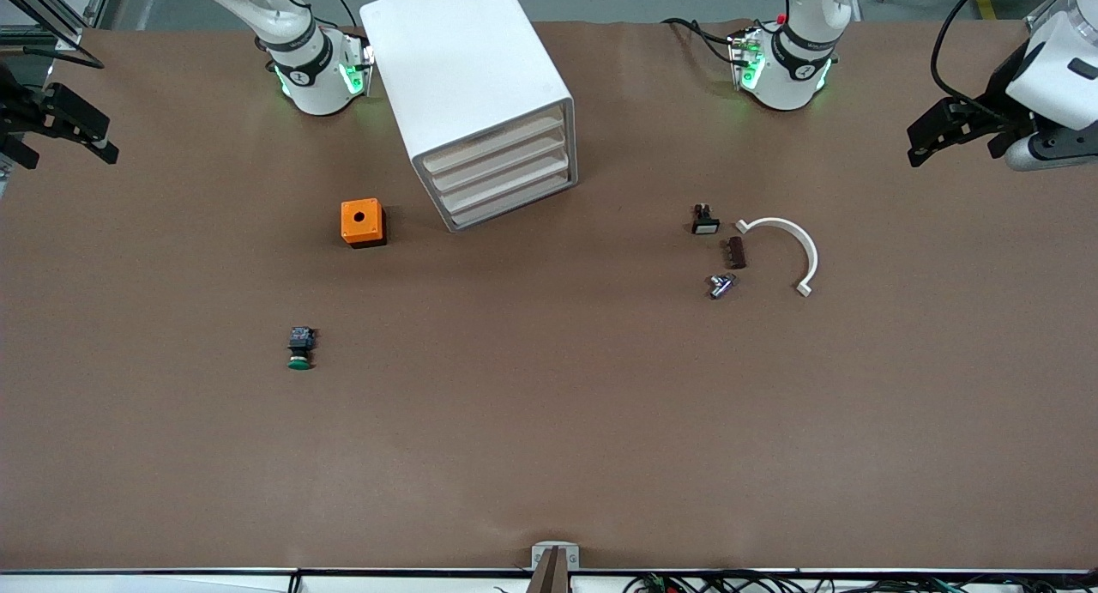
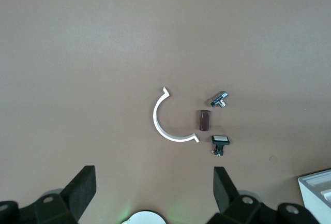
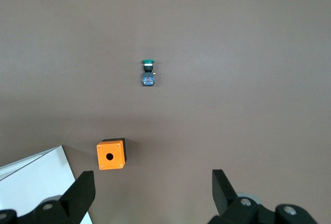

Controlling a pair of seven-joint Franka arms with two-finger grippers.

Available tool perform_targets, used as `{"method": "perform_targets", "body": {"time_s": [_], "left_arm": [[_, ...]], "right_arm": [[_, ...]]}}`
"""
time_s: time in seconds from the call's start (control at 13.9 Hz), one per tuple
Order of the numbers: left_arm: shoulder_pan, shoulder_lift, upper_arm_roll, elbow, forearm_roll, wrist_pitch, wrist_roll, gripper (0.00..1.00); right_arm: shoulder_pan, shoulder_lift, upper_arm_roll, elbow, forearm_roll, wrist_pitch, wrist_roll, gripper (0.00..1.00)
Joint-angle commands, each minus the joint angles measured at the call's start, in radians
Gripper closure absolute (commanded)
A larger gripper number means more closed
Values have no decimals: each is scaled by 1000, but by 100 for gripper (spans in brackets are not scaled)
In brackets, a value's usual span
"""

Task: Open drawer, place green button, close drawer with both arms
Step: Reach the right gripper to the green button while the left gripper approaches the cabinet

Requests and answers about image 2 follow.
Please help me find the chrome angle valve fitting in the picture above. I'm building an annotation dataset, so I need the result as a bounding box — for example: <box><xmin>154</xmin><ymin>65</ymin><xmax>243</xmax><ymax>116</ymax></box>
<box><xmin>207</xmin><ymin>91</ymin><xmax>230</xmax><ymax>109</ymax></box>

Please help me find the white drawer cabinet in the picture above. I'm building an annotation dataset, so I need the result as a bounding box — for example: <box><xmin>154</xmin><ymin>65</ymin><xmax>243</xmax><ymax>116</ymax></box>
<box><xmin>297</xmin><ymin>168</ymin><xmax>331</xmax><ymax>224</ymax></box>

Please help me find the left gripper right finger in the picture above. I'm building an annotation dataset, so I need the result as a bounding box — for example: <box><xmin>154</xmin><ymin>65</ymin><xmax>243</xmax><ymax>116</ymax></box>
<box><xmin>206</xmin><ymin>166</ymin><xmax>321</xmax><ymax>224</ymax></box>

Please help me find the white square push-button switch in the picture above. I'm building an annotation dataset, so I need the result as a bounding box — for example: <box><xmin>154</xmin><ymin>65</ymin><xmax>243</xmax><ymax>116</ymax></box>
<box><xmin>209</xmin><ymin>135</ymin><xmax>231</xmax><ymax>157</ymax></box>

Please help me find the dark brown small block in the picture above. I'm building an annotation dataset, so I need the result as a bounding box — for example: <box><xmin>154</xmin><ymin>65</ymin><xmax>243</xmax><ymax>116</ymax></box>
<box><xmin>198</xmin><ymin>109</ymin><xmax>210</xmax><ymax>132</ymax></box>

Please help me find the white half-ring pipe clamp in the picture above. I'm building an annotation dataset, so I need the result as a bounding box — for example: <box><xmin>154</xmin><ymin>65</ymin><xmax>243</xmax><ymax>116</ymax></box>
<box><xmin>152</xmin><ymin>86</ymin><xmax>201</xmax><ymax>143</ymax></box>

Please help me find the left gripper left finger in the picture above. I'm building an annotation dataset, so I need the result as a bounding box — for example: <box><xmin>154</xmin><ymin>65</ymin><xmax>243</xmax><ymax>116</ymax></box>
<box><xmin>0</xmin><ymin>165</ymin><xmax>97</xmax><ymax>224</ymax></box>

